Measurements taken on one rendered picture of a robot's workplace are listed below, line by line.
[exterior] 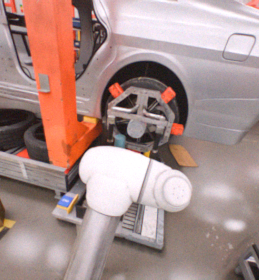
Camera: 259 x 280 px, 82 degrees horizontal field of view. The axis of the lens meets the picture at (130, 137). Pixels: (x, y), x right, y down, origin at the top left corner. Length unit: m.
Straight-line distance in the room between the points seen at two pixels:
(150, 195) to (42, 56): 0.87
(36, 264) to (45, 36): 1.43
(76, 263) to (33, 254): 1.05
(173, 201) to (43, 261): 1.25
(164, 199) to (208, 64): 1.11
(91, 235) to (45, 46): 0.87
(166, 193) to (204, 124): 1.13
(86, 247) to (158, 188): 0.24
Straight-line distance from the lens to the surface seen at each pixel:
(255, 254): 1.51
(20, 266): 1.54
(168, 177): 0.38
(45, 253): 1.52
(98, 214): 0.45
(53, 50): 0.96
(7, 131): 2.01
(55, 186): 1.64
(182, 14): 1.33
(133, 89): 1.18
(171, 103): 1.27
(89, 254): 0.49
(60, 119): 1.05
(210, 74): 1.34
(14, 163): 1.76
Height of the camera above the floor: 1.35
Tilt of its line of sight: 29 degrees down
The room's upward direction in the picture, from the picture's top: 8 degrees clockwise
